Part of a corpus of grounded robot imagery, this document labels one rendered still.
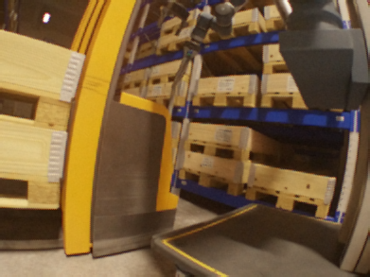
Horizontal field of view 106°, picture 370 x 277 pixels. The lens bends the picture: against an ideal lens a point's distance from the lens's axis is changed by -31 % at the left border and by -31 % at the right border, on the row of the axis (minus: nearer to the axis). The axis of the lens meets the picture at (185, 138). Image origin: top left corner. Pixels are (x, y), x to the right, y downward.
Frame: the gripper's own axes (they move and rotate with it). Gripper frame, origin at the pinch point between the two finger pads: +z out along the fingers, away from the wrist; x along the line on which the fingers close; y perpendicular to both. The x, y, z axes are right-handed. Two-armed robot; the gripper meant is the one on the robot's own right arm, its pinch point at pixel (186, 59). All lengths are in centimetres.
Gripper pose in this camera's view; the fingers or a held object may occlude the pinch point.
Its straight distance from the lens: 156.6
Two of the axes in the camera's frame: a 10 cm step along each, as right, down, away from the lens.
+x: 9.0, 4.4, 0.6
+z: -4.2, 7.9, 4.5
